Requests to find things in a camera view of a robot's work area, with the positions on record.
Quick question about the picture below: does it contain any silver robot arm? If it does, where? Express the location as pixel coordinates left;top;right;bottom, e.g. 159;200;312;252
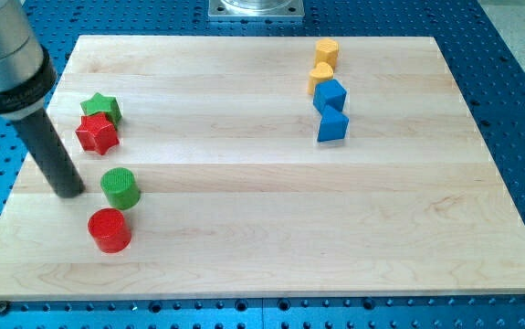
0;0;57;120

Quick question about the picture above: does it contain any green star block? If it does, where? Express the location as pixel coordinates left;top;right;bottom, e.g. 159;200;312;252
80;92;122;127

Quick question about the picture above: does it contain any red star block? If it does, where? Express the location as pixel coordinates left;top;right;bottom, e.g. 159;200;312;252
75;112;120;155

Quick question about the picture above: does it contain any wooden board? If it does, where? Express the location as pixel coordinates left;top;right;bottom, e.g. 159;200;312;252
0;36;525;300

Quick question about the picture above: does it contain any blue triangular block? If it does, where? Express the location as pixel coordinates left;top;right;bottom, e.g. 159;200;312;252
317;105;349;143

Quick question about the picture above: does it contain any blue cube block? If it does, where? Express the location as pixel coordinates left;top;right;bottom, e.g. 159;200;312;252
313;80;347;113

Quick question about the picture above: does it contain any yellow heart block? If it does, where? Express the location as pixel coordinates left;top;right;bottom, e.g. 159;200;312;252
307;61;334;95

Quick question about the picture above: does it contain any yellow hexagon block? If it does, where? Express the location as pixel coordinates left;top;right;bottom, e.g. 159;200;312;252
314;37;340;69

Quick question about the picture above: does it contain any green cylinder block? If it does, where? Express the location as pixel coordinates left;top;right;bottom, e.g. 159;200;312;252
100;167;141;210

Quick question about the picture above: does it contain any red cylinder block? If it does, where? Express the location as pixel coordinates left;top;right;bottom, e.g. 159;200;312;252
88;208;131;253

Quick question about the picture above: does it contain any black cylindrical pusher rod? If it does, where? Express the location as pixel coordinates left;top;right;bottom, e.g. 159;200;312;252
11;108;84;198

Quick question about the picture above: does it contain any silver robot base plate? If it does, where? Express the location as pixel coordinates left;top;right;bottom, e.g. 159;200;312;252
208;0;305;19

